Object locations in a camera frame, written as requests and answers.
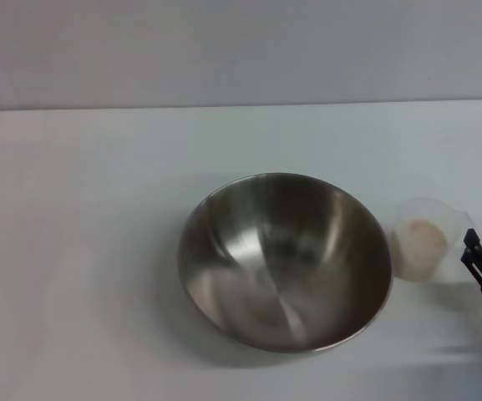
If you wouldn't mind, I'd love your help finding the clear plastic measuring cup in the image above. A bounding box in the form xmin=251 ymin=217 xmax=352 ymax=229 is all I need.
xmin=392 ymin=196 xmax=474 ymax=286

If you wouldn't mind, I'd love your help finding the white rice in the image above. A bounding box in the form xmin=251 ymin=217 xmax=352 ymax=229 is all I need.
xmin=393 ymin=217 xmax=449 ymax=279

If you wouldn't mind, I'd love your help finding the stainless steel mixing bowl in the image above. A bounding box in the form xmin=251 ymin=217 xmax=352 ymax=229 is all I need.
xmin=176 ymin=171 xmax=394 ymax=355

